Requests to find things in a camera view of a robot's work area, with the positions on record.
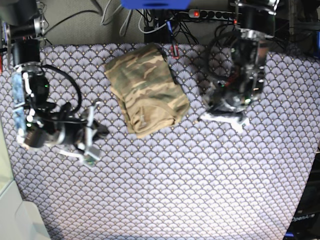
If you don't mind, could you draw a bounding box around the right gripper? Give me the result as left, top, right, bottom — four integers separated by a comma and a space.
45, 98, 110, 168

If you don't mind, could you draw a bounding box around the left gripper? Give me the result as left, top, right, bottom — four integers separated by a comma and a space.
198, 82, 260, 133

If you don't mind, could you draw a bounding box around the camouflage T-shirt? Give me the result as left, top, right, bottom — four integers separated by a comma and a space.
104, 43, 190, 139

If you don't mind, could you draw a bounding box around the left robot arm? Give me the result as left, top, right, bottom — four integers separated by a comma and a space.
199, 0, 279, 133

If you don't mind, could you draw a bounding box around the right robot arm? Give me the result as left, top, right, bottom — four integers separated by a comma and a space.
0, 0, 109, 168

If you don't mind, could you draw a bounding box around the fan-patterned purple tablecloth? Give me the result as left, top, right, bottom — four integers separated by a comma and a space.
0, 43, 320, 240

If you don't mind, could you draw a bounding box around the red black table clamp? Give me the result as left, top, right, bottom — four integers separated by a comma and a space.
170, 44, 180, 59

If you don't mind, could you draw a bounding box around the white plastic bin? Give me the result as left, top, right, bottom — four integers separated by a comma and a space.
0, 129, 50, 240

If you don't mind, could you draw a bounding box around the black OpenArm box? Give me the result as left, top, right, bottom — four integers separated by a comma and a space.
284, 158, 320, 240

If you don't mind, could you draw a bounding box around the blue clamp handle right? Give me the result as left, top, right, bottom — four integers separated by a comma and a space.
313, 31, 320, 52

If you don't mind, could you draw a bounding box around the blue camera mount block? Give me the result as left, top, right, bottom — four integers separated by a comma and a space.
121, 0, 191, 10

